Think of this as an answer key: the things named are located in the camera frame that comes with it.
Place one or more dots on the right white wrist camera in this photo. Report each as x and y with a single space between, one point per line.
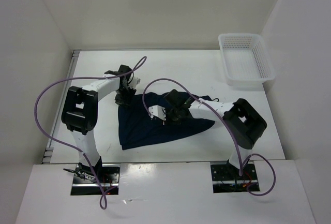
157 112

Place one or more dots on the white plastic basket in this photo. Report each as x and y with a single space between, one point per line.
245 58

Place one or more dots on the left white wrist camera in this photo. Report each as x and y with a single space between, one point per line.
134 82

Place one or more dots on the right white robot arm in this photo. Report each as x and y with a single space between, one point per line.
244 124

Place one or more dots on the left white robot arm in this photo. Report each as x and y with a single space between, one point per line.
80 113

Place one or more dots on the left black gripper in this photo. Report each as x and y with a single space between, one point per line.
127 101

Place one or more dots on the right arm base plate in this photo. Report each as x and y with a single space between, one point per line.
225 178

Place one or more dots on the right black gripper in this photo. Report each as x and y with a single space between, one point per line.
178 121

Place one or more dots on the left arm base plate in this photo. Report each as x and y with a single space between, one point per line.
84 184

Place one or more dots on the navy blue shorts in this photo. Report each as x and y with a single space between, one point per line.
137 129

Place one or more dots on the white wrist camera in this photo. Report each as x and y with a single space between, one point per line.
157 112
134 82

